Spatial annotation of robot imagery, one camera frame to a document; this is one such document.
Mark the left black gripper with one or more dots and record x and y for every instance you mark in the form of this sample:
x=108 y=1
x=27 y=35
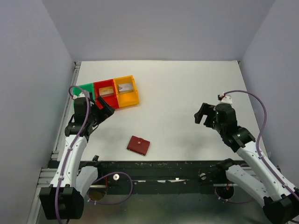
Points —
x=107 y=111

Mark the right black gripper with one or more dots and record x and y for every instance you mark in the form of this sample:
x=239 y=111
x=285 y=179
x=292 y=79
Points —
x=205 y=109

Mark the red leather card holder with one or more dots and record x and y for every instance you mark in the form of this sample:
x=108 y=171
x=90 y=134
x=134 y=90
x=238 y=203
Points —
x=138 y=145

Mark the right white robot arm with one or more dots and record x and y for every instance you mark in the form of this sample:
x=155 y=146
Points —
x=278 y=197

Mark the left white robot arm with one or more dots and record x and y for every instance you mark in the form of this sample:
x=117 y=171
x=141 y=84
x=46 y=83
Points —
x=63 y=199

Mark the gold card stack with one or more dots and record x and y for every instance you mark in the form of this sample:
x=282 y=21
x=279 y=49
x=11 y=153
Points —
x=106 y=91

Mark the silver card stack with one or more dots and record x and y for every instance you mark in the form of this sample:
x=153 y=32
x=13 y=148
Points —
x=125 y=88

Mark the yellow plastic bin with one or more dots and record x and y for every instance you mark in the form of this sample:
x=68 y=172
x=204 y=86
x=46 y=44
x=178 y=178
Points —
x=126 y=99

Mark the green plastic bin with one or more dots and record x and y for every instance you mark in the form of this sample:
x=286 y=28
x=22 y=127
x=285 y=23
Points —
x=86 y=87

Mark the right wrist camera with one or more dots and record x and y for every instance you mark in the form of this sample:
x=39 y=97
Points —
x=225 y=99

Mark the aluminium frame rail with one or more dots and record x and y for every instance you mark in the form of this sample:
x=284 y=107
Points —
x=46 y=173

